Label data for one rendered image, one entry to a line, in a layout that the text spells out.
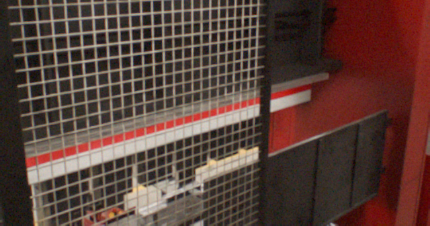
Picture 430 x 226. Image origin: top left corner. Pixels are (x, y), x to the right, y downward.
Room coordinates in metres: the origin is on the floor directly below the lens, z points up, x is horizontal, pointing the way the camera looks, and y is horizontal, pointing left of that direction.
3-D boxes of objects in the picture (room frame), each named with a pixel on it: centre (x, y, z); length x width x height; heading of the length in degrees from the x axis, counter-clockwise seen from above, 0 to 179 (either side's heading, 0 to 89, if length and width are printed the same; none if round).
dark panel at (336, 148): (1.70, -0.40, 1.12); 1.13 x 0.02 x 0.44; 132
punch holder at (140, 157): (1.81, 0.25, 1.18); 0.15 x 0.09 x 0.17; 132
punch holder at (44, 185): (1.55, 0.55, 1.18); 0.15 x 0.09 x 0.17; 132
